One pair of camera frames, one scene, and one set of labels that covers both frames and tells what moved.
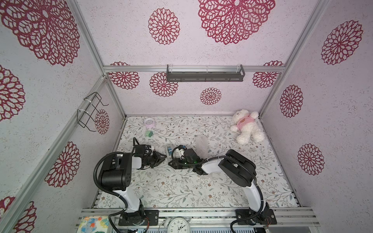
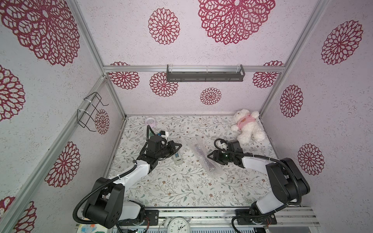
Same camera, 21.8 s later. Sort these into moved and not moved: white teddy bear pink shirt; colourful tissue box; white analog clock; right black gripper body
Moved: right black gripper body
Not moved: white analog clock; white teddy bear pink shirt; colourful tissue box
